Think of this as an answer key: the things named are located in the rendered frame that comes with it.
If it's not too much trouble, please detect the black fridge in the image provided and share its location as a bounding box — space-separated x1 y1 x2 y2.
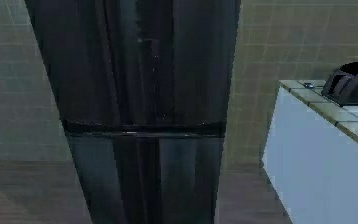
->
24 0 242 224

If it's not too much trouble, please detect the white counter with tiled top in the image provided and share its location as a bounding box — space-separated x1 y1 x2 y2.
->
261 79 358 224

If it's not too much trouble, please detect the black toaster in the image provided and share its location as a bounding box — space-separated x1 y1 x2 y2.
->
321 61 358 107

